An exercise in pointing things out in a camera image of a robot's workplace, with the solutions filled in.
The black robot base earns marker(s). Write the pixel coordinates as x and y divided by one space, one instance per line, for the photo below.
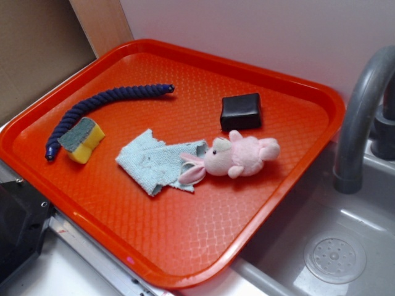
25 215

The pink plush bunny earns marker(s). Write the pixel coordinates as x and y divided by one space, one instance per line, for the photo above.
235 157

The orange plastic tray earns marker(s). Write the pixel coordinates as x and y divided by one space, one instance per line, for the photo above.
176 239

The light blue cloth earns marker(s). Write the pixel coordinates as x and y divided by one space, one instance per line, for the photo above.
153 164

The black rectangular block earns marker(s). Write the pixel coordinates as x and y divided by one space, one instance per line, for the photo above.
241 112

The yellow green sponge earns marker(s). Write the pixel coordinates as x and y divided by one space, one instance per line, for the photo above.
81 140

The grey toy sink basin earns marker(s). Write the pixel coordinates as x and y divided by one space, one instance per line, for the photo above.
322 242

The grey toy faucet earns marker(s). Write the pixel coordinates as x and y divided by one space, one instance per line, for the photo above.
370 110

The brown cardboard panel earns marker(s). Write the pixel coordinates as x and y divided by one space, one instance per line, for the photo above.
45 42

